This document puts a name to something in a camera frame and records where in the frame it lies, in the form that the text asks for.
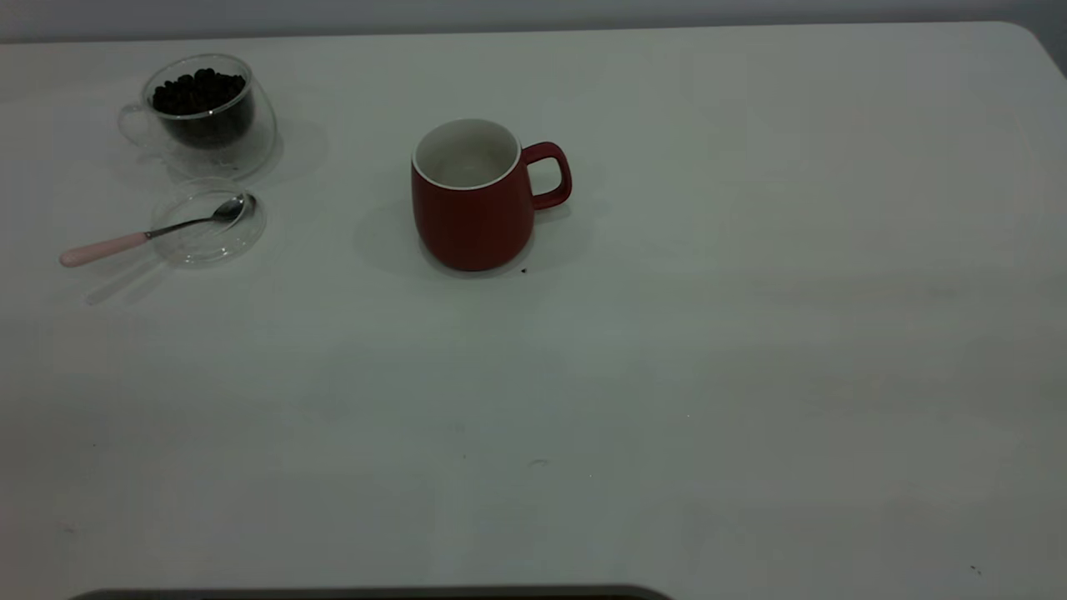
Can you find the red ceramic mug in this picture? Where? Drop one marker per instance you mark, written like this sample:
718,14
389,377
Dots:
475,225

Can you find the clear glass saucer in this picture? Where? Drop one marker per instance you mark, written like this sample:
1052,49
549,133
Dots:
208,248

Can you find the clear glass cup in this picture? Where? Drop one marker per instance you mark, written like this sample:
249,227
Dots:
260,125

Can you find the dark coffee beans heap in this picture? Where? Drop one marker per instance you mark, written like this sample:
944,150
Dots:
200,100

